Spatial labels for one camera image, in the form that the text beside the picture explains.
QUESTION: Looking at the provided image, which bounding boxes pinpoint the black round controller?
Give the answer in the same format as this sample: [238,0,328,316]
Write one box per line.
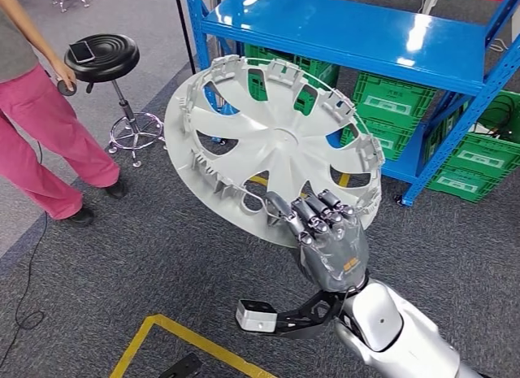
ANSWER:
[57,78,77,98]

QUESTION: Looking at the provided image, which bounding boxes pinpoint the smartphone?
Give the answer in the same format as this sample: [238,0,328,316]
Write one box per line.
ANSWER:
[68,40,97,65]

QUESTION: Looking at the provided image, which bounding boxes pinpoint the blue steel shelf rack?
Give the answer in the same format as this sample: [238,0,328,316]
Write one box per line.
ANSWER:
[185,0,520,208]

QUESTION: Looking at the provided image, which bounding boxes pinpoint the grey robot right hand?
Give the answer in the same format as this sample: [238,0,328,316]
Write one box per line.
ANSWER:
[266,189,371,293]

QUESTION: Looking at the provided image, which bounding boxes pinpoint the green plastic crate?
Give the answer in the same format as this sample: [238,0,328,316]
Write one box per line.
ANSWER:
[478,89,520,146]
[426,167,506,204]
[340,116,416,163]
[244,43,341,118]
[351,71,438,133]
[446,132,520,184]

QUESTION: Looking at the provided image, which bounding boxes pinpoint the black cable bundle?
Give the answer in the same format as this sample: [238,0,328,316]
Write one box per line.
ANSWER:
[483,94,520,144]

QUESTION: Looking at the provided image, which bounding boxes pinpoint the thin black floor cable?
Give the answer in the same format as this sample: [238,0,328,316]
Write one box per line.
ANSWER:
[0,141,50,368]

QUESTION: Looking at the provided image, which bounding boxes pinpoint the silver plastic wheel hubcap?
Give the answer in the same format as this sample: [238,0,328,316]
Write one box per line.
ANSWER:
[163,53,386,249]

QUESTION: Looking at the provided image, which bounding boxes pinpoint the person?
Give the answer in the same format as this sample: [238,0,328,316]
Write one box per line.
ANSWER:
[0,0,128,229]

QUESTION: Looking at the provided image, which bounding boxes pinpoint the black round stool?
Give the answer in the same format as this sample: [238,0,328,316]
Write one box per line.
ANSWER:
[63,33,168,169]

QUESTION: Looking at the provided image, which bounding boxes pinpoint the person's hand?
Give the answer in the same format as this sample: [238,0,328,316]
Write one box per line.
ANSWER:
[51,58,78,93]

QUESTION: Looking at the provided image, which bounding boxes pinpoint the black camera bracket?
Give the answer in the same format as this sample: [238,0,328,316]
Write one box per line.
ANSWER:
[275,288,351,341]

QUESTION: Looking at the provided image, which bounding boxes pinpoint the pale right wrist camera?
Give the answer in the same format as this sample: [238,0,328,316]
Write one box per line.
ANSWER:
[235,298,278,335]

